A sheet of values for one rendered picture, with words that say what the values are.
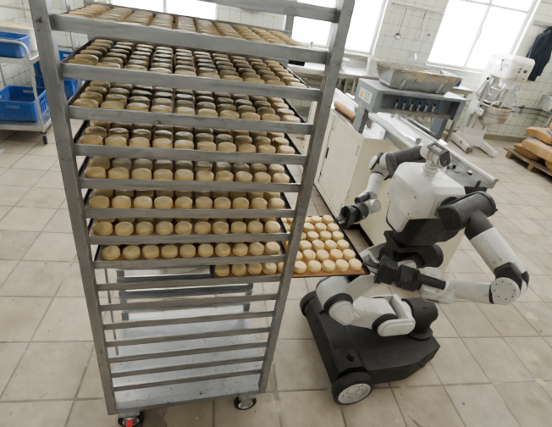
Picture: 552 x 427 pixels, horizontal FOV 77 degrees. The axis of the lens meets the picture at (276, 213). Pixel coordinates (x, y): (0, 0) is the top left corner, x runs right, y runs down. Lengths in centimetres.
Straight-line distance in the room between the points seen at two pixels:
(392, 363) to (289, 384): 52
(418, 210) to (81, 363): 167
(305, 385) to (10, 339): 147
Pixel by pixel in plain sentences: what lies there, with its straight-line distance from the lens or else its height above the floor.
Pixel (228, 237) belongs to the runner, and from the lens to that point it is 109.
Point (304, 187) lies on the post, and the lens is 101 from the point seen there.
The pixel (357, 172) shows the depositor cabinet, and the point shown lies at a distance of 277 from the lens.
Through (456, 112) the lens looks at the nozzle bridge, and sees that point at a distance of 298.
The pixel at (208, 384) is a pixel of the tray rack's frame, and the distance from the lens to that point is 172.
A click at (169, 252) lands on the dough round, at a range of 116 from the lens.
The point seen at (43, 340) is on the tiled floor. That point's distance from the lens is 218.
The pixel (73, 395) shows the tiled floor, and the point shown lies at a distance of 195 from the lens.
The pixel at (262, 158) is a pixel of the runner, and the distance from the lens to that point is 97.
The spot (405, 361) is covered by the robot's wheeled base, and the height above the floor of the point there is 17.
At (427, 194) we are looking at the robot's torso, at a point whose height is 107.
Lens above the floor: 161
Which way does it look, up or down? 32 degrees down
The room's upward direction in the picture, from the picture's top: 10 degrees clockwise
